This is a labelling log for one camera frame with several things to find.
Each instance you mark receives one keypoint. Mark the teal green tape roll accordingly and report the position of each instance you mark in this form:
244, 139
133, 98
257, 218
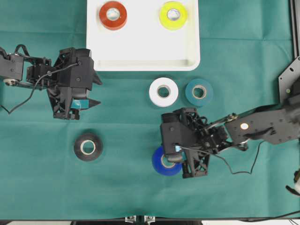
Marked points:
199, 92

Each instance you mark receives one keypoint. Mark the green table cloth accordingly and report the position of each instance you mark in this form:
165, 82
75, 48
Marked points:
245, 45

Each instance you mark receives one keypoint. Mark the white object at table edge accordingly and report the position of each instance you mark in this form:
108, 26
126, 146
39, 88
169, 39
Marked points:
296, 188

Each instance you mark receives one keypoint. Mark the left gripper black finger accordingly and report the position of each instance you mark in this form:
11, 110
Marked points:
96, 78
83, 104

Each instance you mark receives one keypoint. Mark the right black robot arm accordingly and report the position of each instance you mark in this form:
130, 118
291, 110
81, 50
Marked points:
275, 124

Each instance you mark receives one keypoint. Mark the aluminium frame rail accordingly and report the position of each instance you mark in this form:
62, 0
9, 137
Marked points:
295, 25

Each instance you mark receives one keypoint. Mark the right metal table bracket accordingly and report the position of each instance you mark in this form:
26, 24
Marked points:
149, 219

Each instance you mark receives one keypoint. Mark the left metal table bracket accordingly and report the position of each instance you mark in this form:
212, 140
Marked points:
130, 219

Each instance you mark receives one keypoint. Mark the black tape roll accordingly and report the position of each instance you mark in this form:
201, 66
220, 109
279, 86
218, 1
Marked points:
79, 147

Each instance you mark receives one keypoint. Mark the red tape roll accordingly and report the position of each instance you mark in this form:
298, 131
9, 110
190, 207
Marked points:
113, 15

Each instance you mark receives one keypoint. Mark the metal table bracket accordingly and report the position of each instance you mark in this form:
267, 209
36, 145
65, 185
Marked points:
130, 219
149, 219

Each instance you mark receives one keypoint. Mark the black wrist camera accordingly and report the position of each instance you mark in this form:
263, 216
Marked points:
79, 66
176, 131

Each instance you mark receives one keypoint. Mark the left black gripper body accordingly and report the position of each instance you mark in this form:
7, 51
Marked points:
60, 97

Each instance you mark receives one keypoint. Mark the white tape roll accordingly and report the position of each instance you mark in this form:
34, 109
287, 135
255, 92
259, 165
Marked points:
167, 83

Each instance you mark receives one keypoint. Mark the blue tape roll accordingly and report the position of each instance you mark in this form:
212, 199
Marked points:
162, 165

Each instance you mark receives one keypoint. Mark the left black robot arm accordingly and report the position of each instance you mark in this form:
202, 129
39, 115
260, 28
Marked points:
19, 69

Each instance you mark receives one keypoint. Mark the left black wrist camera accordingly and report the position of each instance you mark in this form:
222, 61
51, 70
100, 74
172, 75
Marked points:
79, 66

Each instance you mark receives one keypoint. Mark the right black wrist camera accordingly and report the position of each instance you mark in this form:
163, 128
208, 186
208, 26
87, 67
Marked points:
176, 131

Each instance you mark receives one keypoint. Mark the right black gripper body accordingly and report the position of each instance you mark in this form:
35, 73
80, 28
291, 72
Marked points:
196, 161

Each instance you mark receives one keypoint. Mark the yellow tape roll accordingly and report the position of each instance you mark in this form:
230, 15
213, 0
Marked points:
173, 15

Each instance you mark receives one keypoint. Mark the white plastic tray case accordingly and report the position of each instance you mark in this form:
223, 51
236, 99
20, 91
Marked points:
143, 44

